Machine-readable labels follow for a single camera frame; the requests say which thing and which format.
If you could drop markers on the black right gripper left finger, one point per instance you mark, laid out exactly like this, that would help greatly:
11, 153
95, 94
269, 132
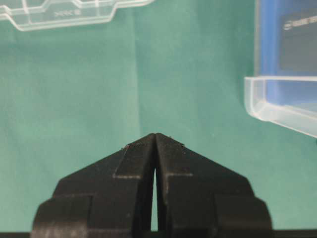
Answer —
111, 198

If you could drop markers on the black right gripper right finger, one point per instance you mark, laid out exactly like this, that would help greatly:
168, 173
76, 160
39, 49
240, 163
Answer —
199, 198

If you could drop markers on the clear plastic box lid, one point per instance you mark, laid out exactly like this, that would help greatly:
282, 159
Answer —
29, 15

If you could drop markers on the blue sheet in box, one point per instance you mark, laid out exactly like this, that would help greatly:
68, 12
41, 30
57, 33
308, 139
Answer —
270, 12

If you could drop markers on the clear plastic storage box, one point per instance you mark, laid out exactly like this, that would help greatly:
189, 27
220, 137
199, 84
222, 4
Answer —
298, 61

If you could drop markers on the green table mat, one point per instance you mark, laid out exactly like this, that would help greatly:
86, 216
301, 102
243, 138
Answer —
74, 95

